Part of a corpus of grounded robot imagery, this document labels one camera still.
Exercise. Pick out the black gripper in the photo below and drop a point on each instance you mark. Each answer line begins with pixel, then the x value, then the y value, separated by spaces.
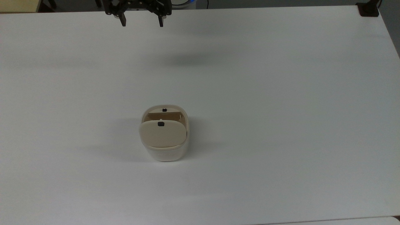
pixel 137 4

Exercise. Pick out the beige trash bin lid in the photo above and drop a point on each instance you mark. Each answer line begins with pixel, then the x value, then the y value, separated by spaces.
pixel 162 134

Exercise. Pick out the beige plastic trash bin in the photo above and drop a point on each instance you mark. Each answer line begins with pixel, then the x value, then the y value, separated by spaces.
pixel 168 153

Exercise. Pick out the beige wooden cabinet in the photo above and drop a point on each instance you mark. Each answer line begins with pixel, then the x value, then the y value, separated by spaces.
pixel 18 5

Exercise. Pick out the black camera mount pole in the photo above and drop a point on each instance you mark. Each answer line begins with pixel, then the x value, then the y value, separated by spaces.
pixel 368 9

